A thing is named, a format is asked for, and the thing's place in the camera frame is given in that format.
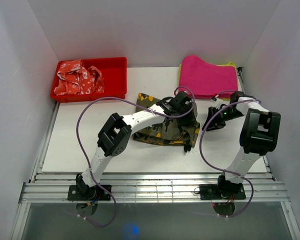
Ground pink folded towel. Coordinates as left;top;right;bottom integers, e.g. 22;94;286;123
177;54;239;100

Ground yellow-green folded cloth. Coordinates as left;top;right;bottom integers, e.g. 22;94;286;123
178;61;240;102

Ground orange white floral garment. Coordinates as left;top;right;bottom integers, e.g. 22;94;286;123
53;59;105;96

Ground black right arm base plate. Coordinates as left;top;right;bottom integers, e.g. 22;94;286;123
199;183;246;200

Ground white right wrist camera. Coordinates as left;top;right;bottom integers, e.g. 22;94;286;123
211;96;226;109

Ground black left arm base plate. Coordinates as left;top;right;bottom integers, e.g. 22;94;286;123
67;185;111;202

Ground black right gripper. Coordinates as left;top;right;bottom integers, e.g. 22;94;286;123
201;106;244;132

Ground red plastic bin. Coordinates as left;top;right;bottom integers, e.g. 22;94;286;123
50;57;127;103

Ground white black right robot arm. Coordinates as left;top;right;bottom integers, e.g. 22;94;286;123
200;91;281;199

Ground camouflage yellow green trousers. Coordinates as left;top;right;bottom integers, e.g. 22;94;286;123
132;91;200;152

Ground aluminium table edge rail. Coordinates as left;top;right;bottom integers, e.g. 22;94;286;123
19;172;290;204

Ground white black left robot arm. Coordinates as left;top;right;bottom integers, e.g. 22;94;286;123
75;89;195;200

